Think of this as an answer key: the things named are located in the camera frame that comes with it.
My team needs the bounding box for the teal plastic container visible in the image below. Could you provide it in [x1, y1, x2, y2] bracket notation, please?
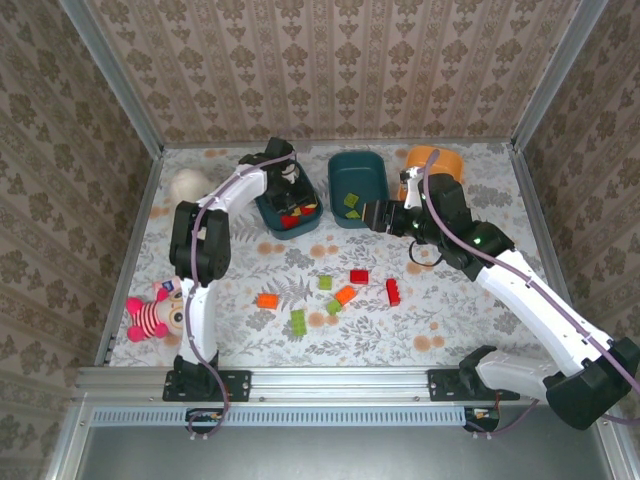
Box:
[327, 151, 391, 230]
[253, 169, 325, 241]

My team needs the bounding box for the orange plastic container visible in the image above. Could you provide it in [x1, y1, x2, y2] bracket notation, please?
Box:
[397, 145, 465, 201]

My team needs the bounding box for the white bear plush toy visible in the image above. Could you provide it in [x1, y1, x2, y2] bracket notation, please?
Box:
[169, 168, 216, 206]

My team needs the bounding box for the floral patterned table cover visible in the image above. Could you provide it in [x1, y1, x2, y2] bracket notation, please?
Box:
[109, 142, 574, 369]

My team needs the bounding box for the pink striped plush toy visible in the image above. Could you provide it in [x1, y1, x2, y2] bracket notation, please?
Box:
[124, 279, 194, 344]

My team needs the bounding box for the small circuit board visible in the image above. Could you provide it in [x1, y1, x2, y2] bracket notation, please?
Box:
[464, 407, 501, 431]
[187, 408, 226, 426]

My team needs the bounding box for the grey metal tray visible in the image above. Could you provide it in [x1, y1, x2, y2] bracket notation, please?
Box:
[54, 402, 626, 480]

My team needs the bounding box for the thin black camera cable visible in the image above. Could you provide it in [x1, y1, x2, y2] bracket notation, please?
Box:
[408, 239, 444, 265]

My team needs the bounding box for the aluminium back rail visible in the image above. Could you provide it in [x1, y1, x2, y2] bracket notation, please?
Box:
[162, 140, 514, 150]

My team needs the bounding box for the aluminium side rail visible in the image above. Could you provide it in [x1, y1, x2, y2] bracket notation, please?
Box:
[507, 144, 571, 311]
[94, 147, 166, 366]

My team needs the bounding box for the aluminium front rail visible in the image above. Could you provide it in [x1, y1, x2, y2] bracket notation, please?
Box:
[74, 366, 556, 404]

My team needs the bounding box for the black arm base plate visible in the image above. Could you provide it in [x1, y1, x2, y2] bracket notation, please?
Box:
[427, 368, 519, 402]
[162, 368, 251, 403]

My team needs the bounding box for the aluminium frame post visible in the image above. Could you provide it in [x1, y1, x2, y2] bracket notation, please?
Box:
[57, 0, 166, 157]
[510, 0, 611, 151]

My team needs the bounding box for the white slotted cable duct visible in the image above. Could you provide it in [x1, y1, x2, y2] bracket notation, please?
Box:
[89, 405, 474, 427]

